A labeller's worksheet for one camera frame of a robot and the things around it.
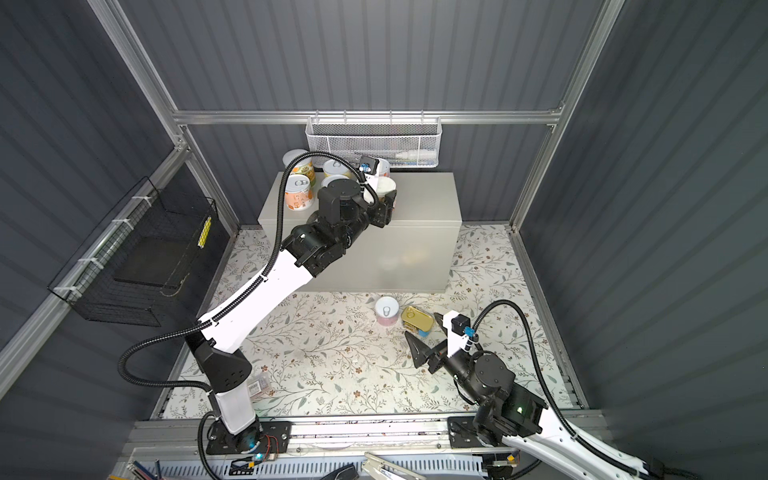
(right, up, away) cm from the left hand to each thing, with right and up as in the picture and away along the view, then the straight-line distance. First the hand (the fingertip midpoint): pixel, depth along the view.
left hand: (380, 186), depth 68 cm
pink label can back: (+1, -33, +23) cm, 40 cm away
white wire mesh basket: (+8, +27, +44) cm, 52 cm away
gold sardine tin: (+11, -36, +22) cm, 44 cm away
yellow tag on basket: (-50, -9, +15) cm, 53 cm away
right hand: (+10, -33, 0) cm, 34 cm away
